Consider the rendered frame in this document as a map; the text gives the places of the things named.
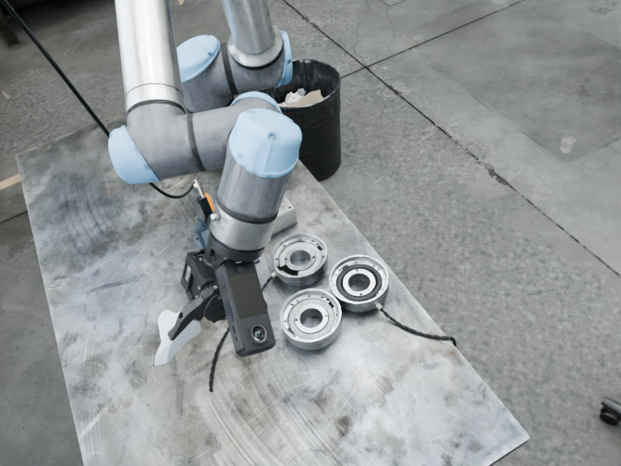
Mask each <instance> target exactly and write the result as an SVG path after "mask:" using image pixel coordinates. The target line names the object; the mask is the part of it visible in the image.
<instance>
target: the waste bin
mask: <svg viewBox="0 0 621 466"><path fill-rule="evenodd" d="M292 68H293V73H292V80H291V81H290V82H289V83H288V84H286V85H282V86H279V87H278V88H270V89H264V90H259V91H256V92H262V93H264V94H267V95H268V96H270V97H271V98H273V99H274V100H275V101H276V103H277V104H281V103H283V102H285V101H286V100H285V99H286V96H287V95H288V94H290V93H291V92H292V93H296V92H297V91H298V89H302V88H303V89H304V91H305V95H307V94H308V93H309V92H314V91H318V90H320V91H321V96H322V97H323V99H322V100H320V101H318V102H316V103H314V104H308V105H304V106H298V107H283V106H279V107H280V110H281V112H282V114H283V115H284V116H286V117H288V118H290V119H291V120H293V122H294V124H296V125H298V126H299V128H300V130H301V133H302V140H301V144H300V146H299V150H298V159H299V160H300V162H301V163H302V164H303V165H304V166H305V167H306V168H307V169H308V170H309V171H310V173H311V174H312V175H313V176H314V178H315V179H316V180H317V181H322V180H324V179H327V178H329V177H330V176H332V175H333V174H334V173H335V172H336V171H337V169H338V168H339V167H340V164H341V134H340V111H341V94H340V85H341V79H340V75H339V73H338V71H337V70H336V69H335V68H334V67H332V66H330V65H329V64H327V63H324V62H323V61H319V60H316V59H295V60H292ZM305 95H304V96H305Z"/></svg>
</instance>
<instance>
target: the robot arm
mask: <svg viewBox="0 0 621 466"><path fill-rule="evenodd" d="M115 1H116V19H117V28H118V38H119V47H120V57H121V67H122V76H123V85H124V94H125V104H126V113H127V122H128V125H127V126H122V127H121V128H119V129H114V130H112V132H111V133H110V139H109V142H108V145H109V153H110V157H111V160H112V163H113V166H114V168H115V170H116V173H117V174H118V175H119V176H120V178H122V179H123V180H124V181H125V182H126V183H128V184H139V183H140V184H143V183H150V182H155V181H157V182H160V181H162V180H163V179H168V178H176V177H181V176H186V175H189V174H194V173H199V172H203V171H210V170H215V169H219V168H223V169H224V170H223V174H222V177H221V181H220V185H219V189H218V192H217V196H216V201H215V205H214V208H213V213H212V214H210V215H209V216H208V220H207V225H208V226H209V228H210V231H209V234H208V243H207V247H206V249H200V250H199V251H191V252H188V253H187V257H186V261H185V265H184V269H183V273H182V277H181V280H180V283H181V285H182V287H183V289H184V290H185V291H186V294H187V296H188V298H189V302H188V303H187V304H186V305H185V306H184V307H183V308H182V309H181V310H180V311H179V312H178V313H174V312H172V311H170V310H164V311H163V312H162V313H161V314H160V316H159V318H158V325H159V330H160V337H161V344H160V347H159V348H158V350H157V352H156V355H155V361H154V364H155V366H161V365H164V364H167V363H170V362H171V361H172V359H173V358H174V356H175V355H176V354H177V353H179V352H180V351H181V350H182V349H183V347H184V345H185V344H186V343H187V342H188V341H189V340H191V339H192V338H194V337H196V336H197V335H198V334H199V333H200V331H201V322H200V321H201V319H202V318H203V316H205V318H206V319H207V320H209V321H212V322H213V324H214V323H216V322H217V321H220V320H225V319H227V322H228V325H229V329H230V333H231V337H232V340H233V343H234V347H235V351H236V354H237V356H240V357H247V356H250V355H254V354H258V353H262V352H265V351H267V350H270V349H272V348H273V347H274V345H275V344H276V341H275V337H274V331H273V328H272V325H271V321H270V317H269V314H268V311H267V303H266V301H265V300H264V297H263V294H262V288H261V284H260V281H259V278H258V275H257V271H256V267H255V264H254V262H253V261H254V260H256V259H258V258H260V257H261V256H262V254H263V251H264V248H265V246H266V245H267V244H268V242H269V241H270V238H271V236H272V233H273V230H274V225H275V222H276V219H277V217H278V212H279V209H280V206H281V203H282V200H283V198H284V195H285V192H286V187H287V184H288V181H289V180H290V177H291V174H292V171H293V168H294V167H295V165H296V164H297V161H298V150H299V146H300V144H301V140H302V133H301V130H300V128H299V126H298V125H296V124H294V122H293V120H291V119H290V118H288V117H287V116H284V115H283V114H282V112H281V110H280V107H279V106H278V104H277V103H276V101H275V100H274V99H273V98H271V97H270V96H268V95H267V94H264V93H262V92H255V91H259V90H264V89H270V88H278V87H279V86H282V85H286V84H288V83H289V82H290V81H291V80H292V73H293V68H292V55H291V48H290V43H289V39H288V36H287V34H286V32H285V31H280V30H279V29H278V28H277V27H276V26H275V25H274V24H273V23H272V19H271V14H270V9H269V5H268V0H221V1H222V4H223V7H224V10H225V15H226V18H227V21H228V24H229V27H230V30H231V35H230V38H229V42H225V43H219V41H218V40H217V39H216V38H215V37H213V36H212V35H210V36H208V35H202V36H197V37H194V38H192V39H189V40H187V41H185V42H184V43H182V44H181V45H179V47H178V48H177V43H176V36H175V29H174V22H173V15H172V8H171V1H170V0H115ZM242 93H243V94H242ZM237 94H241V95H239V97H238V98H237V99H235V98H234V95H237ZM185 106H186V108H187V111H188V114H187V115H186V112H185ZM200 254H204V255H201V256H197V255H200ZM193 256H195V257H194V258H193ZM188 266H189V269H190V273H189V280H188V282H187V280H186V278H185V275H186V272H187V267H188Z"/></svg>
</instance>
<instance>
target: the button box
mask: <svg viewBox="0 0 621 466"><path fill-rule="evenodd" d="M297 223H298V220H297V217H296V213H295V208H294V207H293V206H292V204H291V203H290V202H289V200H288V199H287V198H286V196H285V195H284V198H283V200H282V203H281V206H280V209H279V212H278V217H277V219H276V222H275V225H274V230H273V233H272V235H274V234H276V233H278V232H280V231H282V230H284V229H286V228H288V227H292V226H294V225H295V224H297Z"/></svg>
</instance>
